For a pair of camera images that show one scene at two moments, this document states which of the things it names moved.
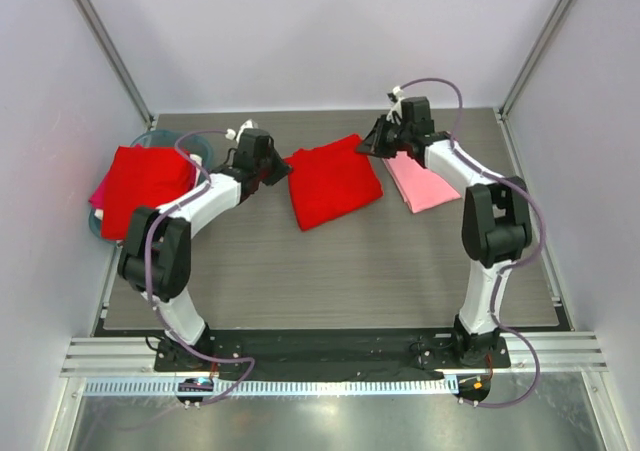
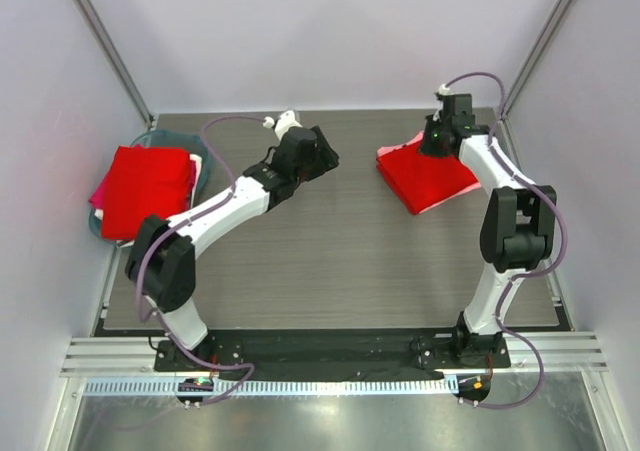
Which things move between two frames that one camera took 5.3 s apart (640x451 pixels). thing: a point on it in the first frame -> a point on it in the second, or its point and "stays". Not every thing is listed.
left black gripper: (282, 168) -> (325, 158)
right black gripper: (382, 137) -> (430, 146)
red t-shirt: (331, 181) -> (421, 180)
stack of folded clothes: (141, 176) stays
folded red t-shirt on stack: (141, 176) stays
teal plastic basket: (183, 141) stays
